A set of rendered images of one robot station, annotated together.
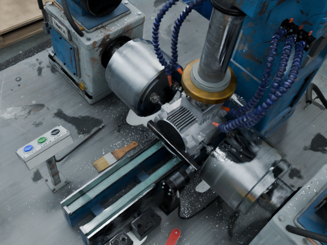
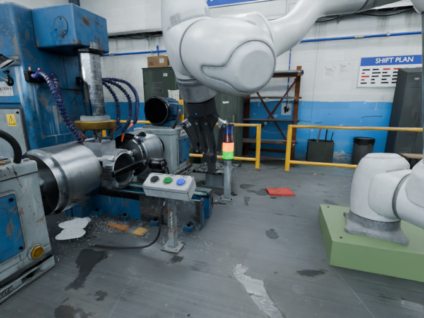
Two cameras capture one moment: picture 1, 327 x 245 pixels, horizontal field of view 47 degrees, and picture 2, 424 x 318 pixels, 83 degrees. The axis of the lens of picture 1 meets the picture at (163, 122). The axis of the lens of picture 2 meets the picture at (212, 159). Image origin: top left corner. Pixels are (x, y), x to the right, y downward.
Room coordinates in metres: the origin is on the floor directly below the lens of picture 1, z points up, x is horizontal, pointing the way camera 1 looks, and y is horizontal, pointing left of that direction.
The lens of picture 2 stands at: (0.77, 1.16, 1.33)
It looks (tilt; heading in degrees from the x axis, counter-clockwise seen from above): 13 degrees down; 248
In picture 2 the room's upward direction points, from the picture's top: straight up
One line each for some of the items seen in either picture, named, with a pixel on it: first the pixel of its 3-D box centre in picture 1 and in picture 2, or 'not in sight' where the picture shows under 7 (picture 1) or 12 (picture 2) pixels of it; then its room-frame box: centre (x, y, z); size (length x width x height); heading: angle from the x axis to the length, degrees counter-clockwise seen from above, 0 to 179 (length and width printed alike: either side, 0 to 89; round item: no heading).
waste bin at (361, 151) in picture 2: not in sight; (362, 152); (-4.08, -2.31, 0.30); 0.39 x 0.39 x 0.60
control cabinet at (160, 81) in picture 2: not in sight; (173, 120); (-0.29, -3.57, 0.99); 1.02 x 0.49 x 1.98; 140
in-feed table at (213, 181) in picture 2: not in sight; (217, 175); (0.17, -0.25, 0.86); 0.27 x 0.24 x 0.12; 50
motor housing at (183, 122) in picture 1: (190, 124); (107, 166); (0.83, -0.10, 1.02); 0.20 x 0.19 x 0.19; 140
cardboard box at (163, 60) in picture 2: not in sight; (160, 63); (-0.12, -3.76, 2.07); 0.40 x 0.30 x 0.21; 132
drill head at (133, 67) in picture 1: (136, 70); (48, 181); (1.02, 0.14, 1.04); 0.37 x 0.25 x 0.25; 50
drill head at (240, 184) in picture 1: (250, 174); (140, 151); (0.65, -0.32, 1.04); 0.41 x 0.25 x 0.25; 50
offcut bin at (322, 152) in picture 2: not in sight; (320, 145); (-3.38, -2.79, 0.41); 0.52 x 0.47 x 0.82; 140
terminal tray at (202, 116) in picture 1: (202, 102); (98, 147); (0.86, -0.12, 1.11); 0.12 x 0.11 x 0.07; 140
